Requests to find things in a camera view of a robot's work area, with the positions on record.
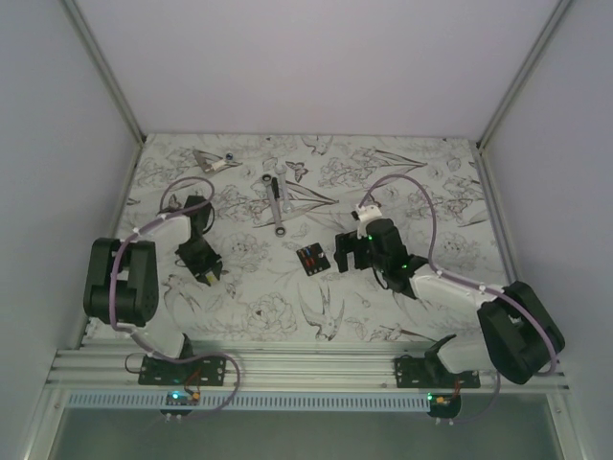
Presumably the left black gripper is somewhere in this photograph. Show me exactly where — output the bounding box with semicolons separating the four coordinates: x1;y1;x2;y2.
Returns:
175;238;222;286

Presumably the black fuse box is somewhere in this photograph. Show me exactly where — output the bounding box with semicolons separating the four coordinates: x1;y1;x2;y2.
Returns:
296;243;330;276

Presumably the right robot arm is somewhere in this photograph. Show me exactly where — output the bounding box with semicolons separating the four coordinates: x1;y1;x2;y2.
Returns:
334;218;565;388

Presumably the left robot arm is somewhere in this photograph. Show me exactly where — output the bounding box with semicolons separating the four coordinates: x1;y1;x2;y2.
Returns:
83;195;222;385

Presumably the silver ratchet wrench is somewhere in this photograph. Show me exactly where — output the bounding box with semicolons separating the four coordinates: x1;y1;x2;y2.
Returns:
261;173;286;238

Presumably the floral patterned mat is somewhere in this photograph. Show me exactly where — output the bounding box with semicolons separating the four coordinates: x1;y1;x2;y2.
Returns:
119;134;506;342

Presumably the left controller board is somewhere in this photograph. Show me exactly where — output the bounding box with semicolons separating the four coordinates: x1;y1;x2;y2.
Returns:
166;390;199;407

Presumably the controller board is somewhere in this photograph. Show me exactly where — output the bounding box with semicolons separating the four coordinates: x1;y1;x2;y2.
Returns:
166;390;199;407
427;393;462;419

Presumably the right controller board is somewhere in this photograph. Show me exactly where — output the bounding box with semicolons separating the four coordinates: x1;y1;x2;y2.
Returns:
427;393;462;419

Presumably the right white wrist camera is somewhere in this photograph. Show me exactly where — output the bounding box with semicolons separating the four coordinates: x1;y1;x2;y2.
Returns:
352;205;382;224

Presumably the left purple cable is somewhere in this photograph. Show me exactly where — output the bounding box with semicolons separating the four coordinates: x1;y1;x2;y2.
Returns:
107;177;240;421

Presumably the purple cable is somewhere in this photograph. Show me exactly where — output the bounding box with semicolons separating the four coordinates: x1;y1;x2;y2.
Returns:
107;177;240;421
361;174;560;426

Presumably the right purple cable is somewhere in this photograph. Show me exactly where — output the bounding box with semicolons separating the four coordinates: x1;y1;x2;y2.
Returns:
361;174;560;426

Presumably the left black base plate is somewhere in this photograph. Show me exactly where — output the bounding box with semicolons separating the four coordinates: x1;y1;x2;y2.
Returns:
138;356;227;387

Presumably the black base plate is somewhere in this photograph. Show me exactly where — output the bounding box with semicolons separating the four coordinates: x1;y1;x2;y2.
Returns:
138;356;227;387
393;355;481;389

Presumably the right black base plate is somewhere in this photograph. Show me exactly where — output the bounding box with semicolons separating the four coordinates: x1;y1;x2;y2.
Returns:
393;355;481;389

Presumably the aluminium rail frame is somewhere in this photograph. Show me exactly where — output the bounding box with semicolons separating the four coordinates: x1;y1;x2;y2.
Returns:
45;340;571;392

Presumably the white slotted cable duct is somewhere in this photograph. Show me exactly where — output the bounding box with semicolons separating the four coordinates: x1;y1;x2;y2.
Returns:
66;390;429;413

